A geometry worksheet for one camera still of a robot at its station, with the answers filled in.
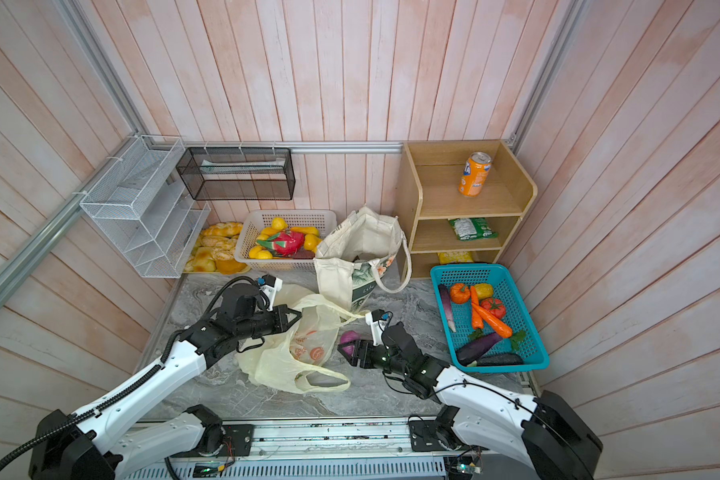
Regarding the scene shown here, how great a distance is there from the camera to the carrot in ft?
2.93

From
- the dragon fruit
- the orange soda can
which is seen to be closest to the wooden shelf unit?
the orange soda can

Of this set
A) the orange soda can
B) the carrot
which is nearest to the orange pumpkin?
the carrot

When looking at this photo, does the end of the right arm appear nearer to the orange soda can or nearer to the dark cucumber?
the dark cucumber

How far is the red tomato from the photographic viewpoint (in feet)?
3.02
